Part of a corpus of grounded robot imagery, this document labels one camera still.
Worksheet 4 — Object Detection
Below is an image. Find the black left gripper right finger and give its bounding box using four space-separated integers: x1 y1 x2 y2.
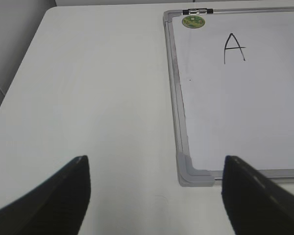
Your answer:
221 156 294 235

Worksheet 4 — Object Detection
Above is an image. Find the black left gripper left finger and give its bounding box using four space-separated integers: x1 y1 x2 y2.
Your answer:
0 156 91 235

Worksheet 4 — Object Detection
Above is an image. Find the white board with grey frame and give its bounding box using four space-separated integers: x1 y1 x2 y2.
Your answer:
163 6 294 187

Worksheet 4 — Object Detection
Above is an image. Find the round green magnet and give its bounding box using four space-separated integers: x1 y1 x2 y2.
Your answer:
182 16 205 29

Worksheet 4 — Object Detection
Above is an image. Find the black and clear board clip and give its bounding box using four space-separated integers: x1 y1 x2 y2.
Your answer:
182 8 214 15

